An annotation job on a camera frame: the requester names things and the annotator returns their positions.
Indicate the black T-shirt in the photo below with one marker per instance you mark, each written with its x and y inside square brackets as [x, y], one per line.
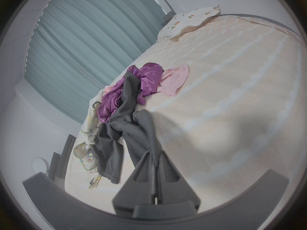
[127, 128]

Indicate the purple garment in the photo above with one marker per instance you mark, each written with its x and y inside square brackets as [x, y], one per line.
[148, 78]

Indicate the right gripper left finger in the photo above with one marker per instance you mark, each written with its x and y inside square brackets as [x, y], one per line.
[139, 183]

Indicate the white printed pyjama top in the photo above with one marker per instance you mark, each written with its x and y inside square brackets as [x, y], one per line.
[86, 152]

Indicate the grey bedside table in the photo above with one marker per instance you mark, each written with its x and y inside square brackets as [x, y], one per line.
[166, 18]

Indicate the bed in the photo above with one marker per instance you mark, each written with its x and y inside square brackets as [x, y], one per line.
[215, 80]

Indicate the pink garment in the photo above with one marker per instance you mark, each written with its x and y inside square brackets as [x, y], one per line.
[175, 78]

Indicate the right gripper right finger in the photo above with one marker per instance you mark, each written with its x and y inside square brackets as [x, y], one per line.
[170, 183]

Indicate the white printed pillow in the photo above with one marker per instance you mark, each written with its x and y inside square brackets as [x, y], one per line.
[187, 20]

